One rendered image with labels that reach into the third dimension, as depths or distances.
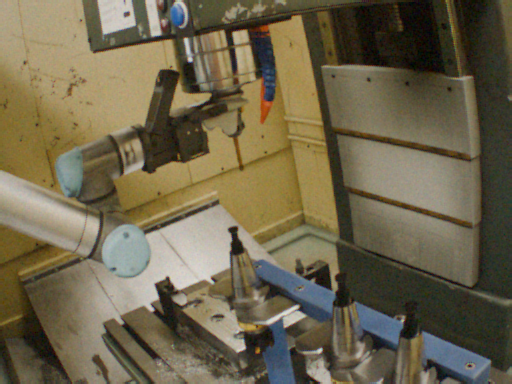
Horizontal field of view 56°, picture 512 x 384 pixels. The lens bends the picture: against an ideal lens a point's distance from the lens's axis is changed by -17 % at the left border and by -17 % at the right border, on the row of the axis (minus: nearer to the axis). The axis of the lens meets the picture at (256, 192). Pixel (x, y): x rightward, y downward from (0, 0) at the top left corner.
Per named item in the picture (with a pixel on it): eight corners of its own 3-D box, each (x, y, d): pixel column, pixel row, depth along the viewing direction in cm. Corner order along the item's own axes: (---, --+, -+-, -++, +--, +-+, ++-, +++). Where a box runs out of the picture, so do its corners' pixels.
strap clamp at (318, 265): (291, 325, 128) (281, 271, 122) (282, 320, 130) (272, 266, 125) (333, 300, 134) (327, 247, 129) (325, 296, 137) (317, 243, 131)
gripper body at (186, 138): (193, 146, 104) (136, 169, 98) (183, 102, 101) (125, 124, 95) (214, 151, 98) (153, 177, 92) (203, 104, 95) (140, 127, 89)
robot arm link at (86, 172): (62, 199, 91) (49, 153, 88) (114, 176, 96) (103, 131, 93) (73, 209, 85) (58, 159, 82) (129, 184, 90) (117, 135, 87)
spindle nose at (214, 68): (285, 74, 97) (272, 12, 93) (201, 97, 90) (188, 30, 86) (243, 71, 110) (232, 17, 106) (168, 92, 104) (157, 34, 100)
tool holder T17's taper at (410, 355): (436, 374, 54) (439, 329, 52) (407, 394, 52) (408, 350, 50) (412, 360, 58) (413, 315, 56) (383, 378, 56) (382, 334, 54)
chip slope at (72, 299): (101, 430, 135) (66, 364, 126) (45, 336, 189) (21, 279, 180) (341, 311, 178) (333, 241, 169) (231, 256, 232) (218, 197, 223)
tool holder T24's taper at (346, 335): (372, 340, 64) (370, 296, 61) (349, 360, 61) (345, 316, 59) (345, 331, 67) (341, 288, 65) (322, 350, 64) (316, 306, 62)
